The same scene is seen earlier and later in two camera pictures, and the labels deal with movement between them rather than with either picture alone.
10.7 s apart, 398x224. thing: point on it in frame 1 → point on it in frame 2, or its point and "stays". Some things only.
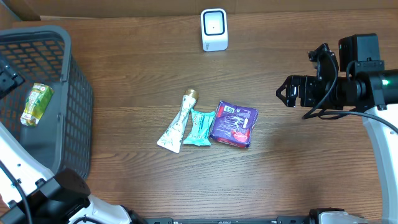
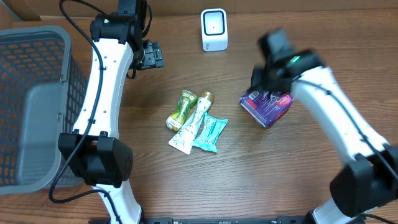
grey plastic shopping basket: [51, 110] stays
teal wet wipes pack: [201, 123] → [206, 139]
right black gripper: [291, 84] → [259, 74]
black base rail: [251, 220] stays
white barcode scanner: [214, 29] stays
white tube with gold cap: [171, 139] → [183, 140]
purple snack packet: [233, 124] → [265, 109]
